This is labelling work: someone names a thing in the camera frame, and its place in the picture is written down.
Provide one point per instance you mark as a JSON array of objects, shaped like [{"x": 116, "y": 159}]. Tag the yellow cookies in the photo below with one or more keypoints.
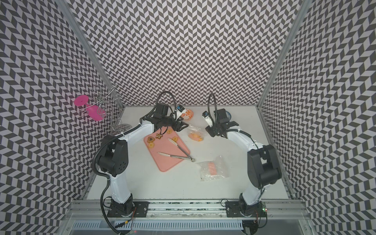
[{"x": 196, "y": 137}]

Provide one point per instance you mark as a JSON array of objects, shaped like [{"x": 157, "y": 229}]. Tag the orange patterned bowl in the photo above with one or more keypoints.
[{"x": 188, "y": 115}]

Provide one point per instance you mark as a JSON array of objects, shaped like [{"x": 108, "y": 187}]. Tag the clear resealable bag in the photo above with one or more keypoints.
[{"x": 194, "y": 129}]

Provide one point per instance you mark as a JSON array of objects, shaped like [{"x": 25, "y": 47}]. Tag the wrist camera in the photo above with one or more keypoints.
[
  {"x": 207, "y": 118},
  {"x": 180, "y": 109}
]

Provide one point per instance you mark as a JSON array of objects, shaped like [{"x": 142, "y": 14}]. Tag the clear bag with pink contents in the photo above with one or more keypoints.
[{"x": 213, "y": 170}]

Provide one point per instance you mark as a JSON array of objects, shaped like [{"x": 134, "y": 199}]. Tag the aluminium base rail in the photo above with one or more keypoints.
[{"x": 174, "y": 217}]

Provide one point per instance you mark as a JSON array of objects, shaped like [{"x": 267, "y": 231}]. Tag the pink stemmed glass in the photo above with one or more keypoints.
[{"x": 94, "y": 111}]

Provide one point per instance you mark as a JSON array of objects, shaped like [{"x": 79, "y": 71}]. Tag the star iced cookie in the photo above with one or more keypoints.
[{"x": 159, "y": 136}]

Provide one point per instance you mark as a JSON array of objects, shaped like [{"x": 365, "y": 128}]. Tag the blue patterned bowl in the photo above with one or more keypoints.
[{"x": 228, "y": 114}]

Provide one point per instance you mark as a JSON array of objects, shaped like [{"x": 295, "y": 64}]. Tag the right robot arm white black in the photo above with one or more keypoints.
[{"x": 262, "y": 164}]

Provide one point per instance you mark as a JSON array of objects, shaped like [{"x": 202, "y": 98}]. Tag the pink plastic tray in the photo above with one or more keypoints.
[{"x": 163, "y": 162}]

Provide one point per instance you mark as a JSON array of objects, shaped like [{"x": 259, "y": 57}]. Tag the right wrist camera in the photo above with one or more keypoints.
[{"x": 207, "y": 118}]

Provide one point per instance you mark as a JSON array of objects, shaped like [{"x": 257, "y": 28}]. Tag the heart chocolate cookie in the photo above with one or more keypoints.
[{"x": 150, "y": 139}]

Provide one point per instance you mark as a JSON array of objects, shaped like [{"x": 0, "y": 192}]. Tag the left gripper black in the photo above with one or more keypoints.
[{"x": 178, "y": 125}]

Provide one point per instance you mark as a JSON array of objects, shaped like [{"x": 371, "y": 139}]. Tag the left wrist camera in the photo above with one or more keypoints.
[{"x": 180, "y": 109}]

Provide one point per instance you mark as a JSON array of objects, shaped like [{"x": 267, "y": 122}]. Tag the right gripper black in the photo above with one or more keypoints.
[{"x": 212, "y": 132}]

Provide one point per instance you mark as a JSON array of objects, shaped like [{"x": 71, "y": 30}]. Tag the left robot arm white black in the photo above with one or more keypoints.
[{"x": 111, "y": 159}]

